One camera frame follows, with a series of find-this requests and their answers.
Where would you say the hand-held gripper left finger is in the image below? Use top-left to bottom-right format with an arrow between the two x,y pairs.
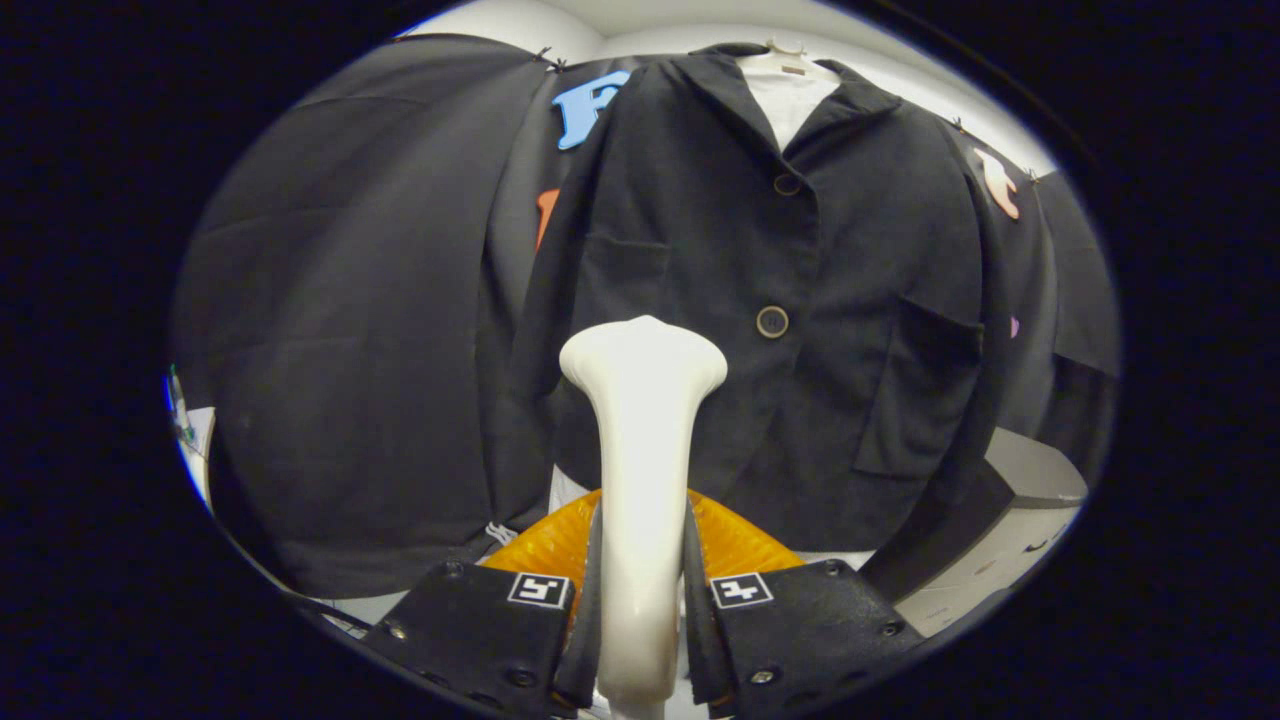
360,490 -> 601,720

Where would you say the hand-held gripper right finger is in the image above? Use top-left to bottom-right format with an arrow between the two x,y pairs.
688,490 -> 926,716

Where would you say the white garment steamer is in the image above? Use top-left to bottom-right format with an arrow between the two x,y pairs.
558,315 -> 729,720

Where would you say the black suit jacket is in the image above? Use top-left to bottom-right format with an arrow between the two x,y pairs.
485,42 -> 1011,553

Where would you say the grey cabinet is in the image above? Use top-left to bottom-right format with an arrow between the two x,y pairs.
862,428 -> 1089,638

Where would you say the black backdrop cloth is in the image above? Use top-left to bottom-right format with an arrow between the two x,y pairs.
170,35 -> 1121,601

